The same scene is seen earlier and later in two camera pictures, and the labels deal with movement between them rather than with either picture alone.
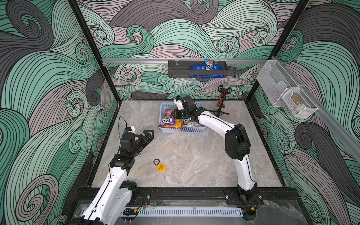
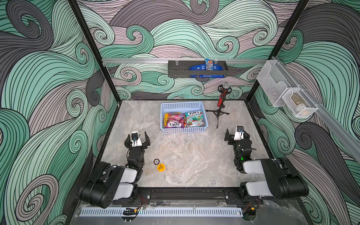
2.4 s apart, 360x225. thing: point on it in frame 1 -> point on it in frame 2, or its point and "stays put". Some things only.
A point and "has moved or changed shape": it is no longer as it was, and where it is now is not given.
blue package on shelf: [216, 67] stays put
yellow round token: [161, 167] stays put
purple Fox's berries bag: [168, 121] has moved or changed shape
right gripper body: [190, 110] -> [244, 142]
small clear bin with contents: [300, 105] stays put
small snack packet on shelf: [209, 64] stays put
